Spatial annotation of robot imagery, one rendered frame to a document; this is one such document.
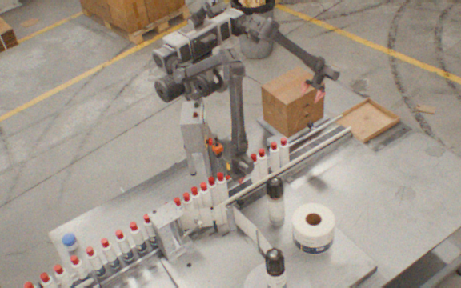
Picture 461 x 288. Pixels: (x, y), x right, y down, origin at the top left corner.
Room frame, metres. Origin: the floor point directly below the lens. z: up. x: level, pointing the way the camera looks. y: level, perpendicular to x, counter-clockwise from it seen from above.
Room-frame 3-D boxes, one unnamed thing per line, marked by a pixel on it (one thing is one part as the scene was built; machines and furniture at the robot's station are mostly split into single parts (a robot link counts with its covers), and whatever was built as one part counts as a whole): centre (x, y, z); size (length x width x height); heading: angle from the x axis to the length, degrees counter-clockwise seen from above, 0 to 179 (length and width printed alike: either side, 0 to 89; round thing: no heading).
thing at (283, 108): (2.36, -0.41, 0.99); 0.30 x 0.24 x 0.27; 119
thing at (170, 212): (1.48, 0.35, 1.14); 0.14 x 0.11 x 0.01; 119
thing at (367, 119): (2.25, -0.85, 0.85); 0.30 x 0.26 x 0.04; 119
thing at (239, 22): (2.53, -0.17, 1.45); 0.09 x 0.08 x 0.12; 126
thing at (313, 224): (1.42, -0.33, 0.95); 0.20 x 0.20 x 0.14
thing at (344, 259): (1.32, -0.08, 0.86); 0.80 x 0.67 x 0.05; 119
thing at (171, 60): (2.24, 0.23, 1.45); 0.09 x 0.08 x 0.12; 126
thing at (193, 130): (1.79, 0.16, 1.38); 0.17 x 0.10 x 0.19; 174
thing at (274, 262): (1.16, -0.11, 1.04); 0.09 x 0.09 x 0.29
